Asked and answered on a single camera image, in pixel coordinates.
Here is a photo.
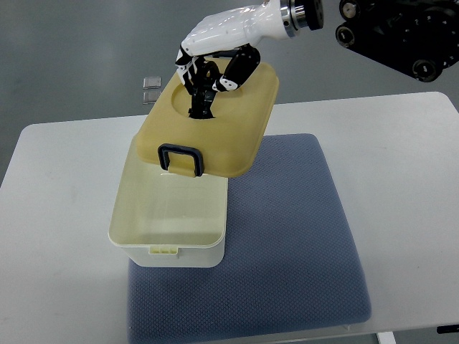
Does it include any white table leg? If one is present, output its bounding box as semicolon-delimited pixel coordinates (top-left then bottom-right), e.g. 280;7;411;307
376;332;397;344

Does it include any blue grey fabric mat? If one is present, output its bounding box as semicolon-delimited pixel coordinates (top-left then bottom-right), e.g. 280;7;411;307
128;133;372;343

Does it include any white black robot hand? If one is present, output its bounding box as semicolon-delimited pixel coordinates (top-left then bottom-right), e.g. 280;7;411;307
174;0;326;94

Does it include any white storage box base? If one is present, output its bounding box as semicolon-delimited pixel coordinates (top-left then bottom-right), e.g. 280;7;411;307
108;143;228;268

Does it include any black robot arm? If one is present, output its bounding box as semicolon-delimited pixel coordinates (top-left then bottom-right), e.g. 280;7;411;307
336;1;458;82

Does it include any upper metal floor plate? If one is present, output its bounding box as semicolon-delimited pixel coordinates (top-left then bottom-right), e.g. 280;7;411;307
143;76;161;90

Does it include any yellow storage box lid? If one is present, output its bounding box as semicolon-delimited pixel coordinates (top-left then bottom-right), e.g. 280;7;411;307
136;62;279;178

